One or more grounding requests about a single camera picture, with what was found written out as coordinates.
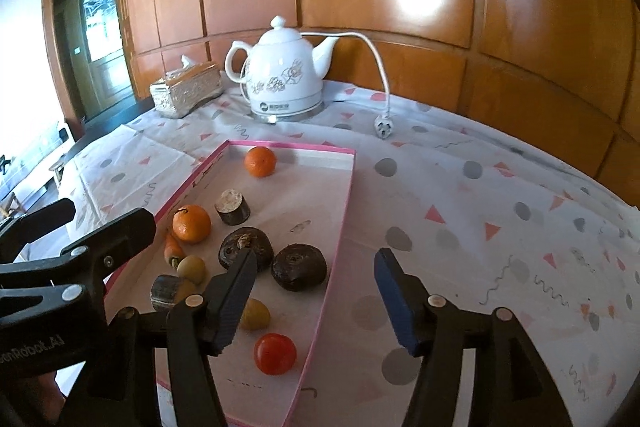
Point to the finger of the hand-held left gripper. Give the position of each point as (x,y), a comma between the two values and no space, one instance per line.
(45,219)
(125,232)

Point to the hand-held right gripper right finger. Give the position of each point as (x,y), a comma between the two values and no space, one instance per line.
(395,297)

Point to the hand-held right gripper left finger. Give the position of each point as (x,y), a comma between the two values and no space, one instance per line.
(235,302)

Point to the round tan fruit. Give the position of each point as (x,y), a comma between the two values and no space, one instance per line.
(256,316)
(192,269)

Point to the red tomato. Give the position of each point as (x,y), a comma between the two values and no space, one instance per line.
(274,353)

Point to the dark sugarcane piece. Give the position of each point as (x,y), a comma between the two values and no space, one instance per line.
(166,293)
(232,208)

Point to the dark brown water chestnut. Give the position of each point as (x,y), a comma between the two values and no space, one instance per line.
(234,252)
(298,268)

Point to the pink-edged shallow box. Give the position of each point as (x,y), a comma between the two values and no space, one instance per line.
(300,207)

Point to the orange mandarin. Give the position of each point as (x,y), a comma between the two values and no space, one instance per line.
(191,223)
(259,162)

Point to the small orange carrot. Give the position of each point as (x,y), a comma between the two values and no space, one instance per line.
(173,251)

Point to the patterned white tablecloth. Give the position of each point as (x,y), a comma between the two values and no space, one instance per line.
(450,187)

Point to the silver embossed tissue box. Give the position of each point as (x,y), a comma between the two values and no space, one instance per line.
(185,89)

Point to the wooden glass door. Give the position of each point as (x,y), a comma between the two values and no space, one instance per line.
(100,72)

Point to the white floral electric kettle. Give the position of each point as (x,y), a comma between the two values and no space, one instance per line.
(280,72)

